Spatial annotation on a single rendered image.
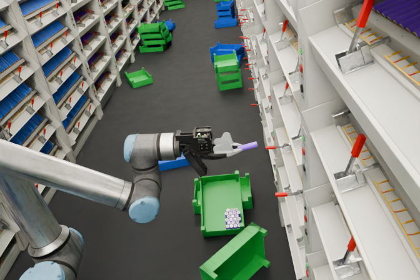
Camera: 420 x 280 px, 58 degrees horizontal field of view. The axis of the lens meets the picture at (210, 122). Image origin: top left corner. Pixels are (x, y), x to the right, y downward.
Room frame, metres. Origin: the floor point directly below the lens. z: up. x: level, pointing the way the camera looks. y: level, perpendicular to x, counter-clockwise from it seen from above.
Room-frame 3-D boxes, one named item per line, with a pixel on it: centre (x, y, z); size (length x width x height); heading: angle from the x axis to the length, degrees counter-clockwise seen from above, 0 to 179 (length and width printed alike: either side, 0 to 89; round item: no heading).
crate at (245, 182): (1.61, -0.01, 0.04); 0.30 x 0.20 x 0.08; 85
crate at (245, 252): (1.07, -0.02, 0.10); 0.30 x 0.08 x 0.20; 129
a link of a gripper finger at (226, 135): (1.08, -0.05, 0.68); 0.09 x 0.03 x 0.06; 88
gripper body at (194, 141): (1.07, 0.06, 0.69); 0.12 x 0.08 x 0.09; 83
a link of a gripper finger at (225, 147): (1.03, -0.04, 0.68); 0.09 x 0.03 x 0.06; 79
